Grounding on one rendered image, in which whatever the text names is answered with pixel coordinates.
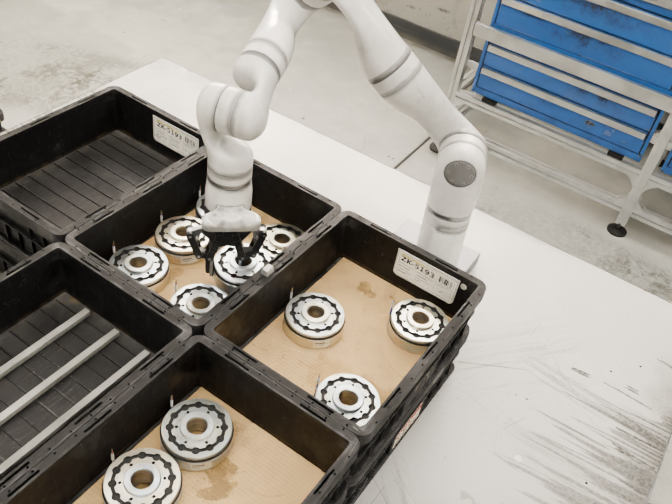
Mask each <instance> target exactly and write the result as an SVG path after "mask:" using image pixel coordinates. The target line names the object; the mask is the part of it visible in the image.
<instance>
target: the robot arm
mask: <svg viewBox="0 0 672 504"><path fill-rule="evenodd" d="M331 2H334V3H335V5H336V6H337V7H338V8H339V9H340V11H341V12H342V13H343V15H344V16H345V18H346V19H347V20H348V22H349V24H350V25H351V27H352V30H353V32H354V35H355V40H356V45H357V51H358V57H359V62H360V66H361V69H362V72H363V74H364V76H365V78H366V79H367V80H368V82H369V83H370V84H371V85H372V86H373V88H374V89H375V90H376V91H377V93H378V94H379V95H380V96H381V97H382V98H383V99H384V101H385V102H386V103H388V104H389V105H390V106H391V107H393V108H394V109H396V110H398V111H399V112H401V113H403V114H405V115H407V116H409V117H411V118H413V119H414V120H416V121H417V122H418V123H419V124H420V125H421V126H422V127H423V128H424V129H425V130H426V132H427V133H428V134H429V136H430V137H431V138H432V140H433V141H434V143H435V145H436V146H437V148H438V151H439V152H438V157H437V162H436V166H435V170H434V175H433V179H432V183H431V187H430V191H429V194H428V199H427V203H426V207H425V211H424V216H423V220H422V224H421V228H420V233H419V237H418V241H417V245H416V246H418V247H420V248H422V249H424V250H426V251H428V252H430V253H431V254H433V255H435V256H437V257H439V258H441V259H443V260H444V261H446V262H448V263H450V264H452V265H454V266H457V263H458V260H459V256H460V253H461V250H462V246H463V243H464V240H465V236H466V233H467V229H468V226H469V222H470V219H471V216H472V212H473V209H474V208H475V206H476V203H477V200H478V197H479V194H480V191H481V188H482V184H483V181H484V177H485V173H486V166H487V156H488V149H487V144H486V141H485V139H484V138H483V136H482V135H481V134H480V133H479V131H478V130H477V129H476V128H475V127H474V126H473V125H472V124H471V123H470V122H469V121H468V120H467V119H466V118H465V117H464V116H463V115H462V114H461V113H460V112H459V111H458V110H457V109H456V108H455V107H454V106H453V104H452V103H451V102H450V101H449V100H448V98H447V97H446V95H445V94H444V93H443V91H442V90H441V89H440V87H439V86H438V85H437V83H436V82H435V81H434V79H433V78H432V77H431V75H430V74H429V73H428V71H427V70H426V69H425V67H424V66H423V64H422V63H421V62H420V60H419V59H418V58H417V57H416V55H415V54H414V53H413V51H412V50H411V49H410V48H409V46H408V45H407V44H406V43H405V42H404V41H403V39H402V38H401V37H400V36H399V34H398V33H397V32H396V31H395V29H394V28H393V27H392V25H391V24H390V22H389V21H388V20H387V18H386V17H385V16H384V14H383V13H382V12H381V10H380V9H379V7H378V6H377V5H376V3H375V2H374V0H271V2H270V5H269V7H268V9H267V11H266V14H265V16H264V18H263V19H262V21H261V23H260V25H259V26H258V28H257V29H256V31H255V33H254V34H253V36H252V37H251V39H250V40H249V42H248V43H247V45H246V46H245V48H244V50H243V51H242V53H241V54H240V56H239V57H238V59H237V61H236V62H235V64H234V66H233V70H232V74H233V78H234V81H235V82H236V84H237V85H238V86H239V87H240V88H241V89H240V88H236V87H233V86H230V85H227V84H224V83H219V82H212V83H210V84H208V85H206V86H205V87H204V88H203V89H202V91H201V92H200V94H199V96H198V99H197V104H196V117H197V122H198V126H199V130H200V133H201V136H202V139H203V143H204V146H205V150H206V153H207V180H206V185H205V212H204V215H203V216H202V223H201V225H200V226H196V227H193V226H192V225H187V226H186V237H187V240H188V242H189V244H190V246H191V248H192V251H193V253H194V255H195V257H196V258H197V259H201V258H204V259H205V271H206V273H209V276H213V271H214V256H215V253H217V251H218V248H219V247H222V246H235V248H236V252H237V262H236V264H238V265H240V266H245V260H246V258H248V257H251V258H255V257H256V256H257V254H258V252H259V250H260V248H261V247H262V245H263V243H264V241H265V239H266V237H267V230H266V225H265V224H261V217H260V216H259V215H258V214H256V213H254V212H251V205H252V170H253V151H252V149H251V147H250V146H249V145H248V144H247V143H246V142H244V141H252V140H255V139H257V138H258V137H259V136H261V135H262V134H263V132H264V131H265V129H266V126H267V122H268V117H269V110H270V105H271V101H272V97H273V94H274V91H275V88H276V85H277V84H278V82H279V80H280V79H281V77H282V75H283V73H284V72H285V70H286V68H287V66H288V65H289V63H290V61H291V58H292V56H293V52H294V48H295V36H296V33H297V31H298V30H299V28H300V27H301V25H302V24H303V23H304V22H305V21H306V20H307V19H308V18H309V17H310V16H311V15H312V14H313V13H314V12H315V11H317V10H320V9H322V8H323V7H325V6H327V5H328V4H330V3H331ZM243 140H244V141H243ZM251 232H253V238H252V240H251V242H250V244H249V246H248V247H244V244H243V240H244V239H245V238H246V237H247V236H248V235H249V234H250V233H251ZM201 233H203V234H204V235H205V236H206V237H207V238H208V239H209V240H208V244H207V247H206V248H203V247H202V246H201V243H200V241H199V238H200V234H201Z"/></svg>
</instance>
